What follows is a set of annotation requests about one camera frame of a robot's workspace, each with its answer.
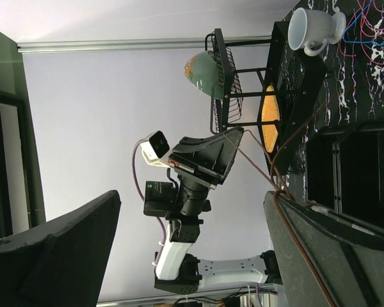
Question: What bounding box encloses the green and white bowl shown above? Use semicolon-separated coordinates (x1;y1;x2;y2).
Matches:
184;51;223;100

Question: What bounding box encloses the black bin back middle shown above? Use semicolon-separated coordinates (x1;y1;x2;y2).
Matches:
333;120;384;234

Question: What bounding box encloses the brown cable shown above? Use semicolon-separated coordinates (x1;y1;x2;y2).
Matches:
223;105;340;307

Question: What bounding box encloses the black bin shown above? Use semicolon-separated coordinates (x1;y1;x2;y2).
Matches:
333;120;384;234
306;127;343;210

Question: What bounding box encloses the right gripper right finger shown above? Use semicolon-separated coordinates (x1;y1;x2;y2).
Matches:
263;191;384;306

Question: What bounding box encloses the white mug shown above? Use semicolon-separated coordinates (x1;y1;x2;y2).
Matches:
287;8;346;57

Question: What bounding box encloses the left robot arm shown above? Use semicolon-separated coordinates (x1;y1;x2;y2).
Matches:
135;127;282;295

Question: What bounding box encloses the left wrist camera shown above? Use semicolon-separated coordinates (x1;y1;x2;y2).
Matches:
140;130;170;168

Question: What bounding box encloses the blue cable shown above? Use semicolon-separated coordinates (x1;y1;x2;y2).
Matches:
342;0;384;46

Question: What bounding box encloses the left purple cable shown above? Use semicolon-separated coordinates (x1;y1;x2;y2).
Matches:
129;140;169;266

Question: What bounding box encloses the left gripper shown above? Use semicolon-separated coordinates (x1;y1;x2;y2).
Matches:
168;127;244;189

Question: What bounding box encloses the red cable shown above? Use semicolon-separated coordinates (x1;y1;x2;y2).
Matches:
338;0;384;116

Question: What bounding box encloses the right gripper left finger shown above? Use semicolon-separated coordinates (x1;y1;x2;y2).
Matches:
0;190;121;306

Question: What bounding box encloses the black dish rack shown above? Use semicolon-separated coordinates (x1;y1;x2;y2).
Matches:
205;21;328;175

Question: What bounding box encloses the black bin back left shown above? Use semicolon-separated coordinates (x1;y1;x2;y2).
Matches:
306;127;343;210

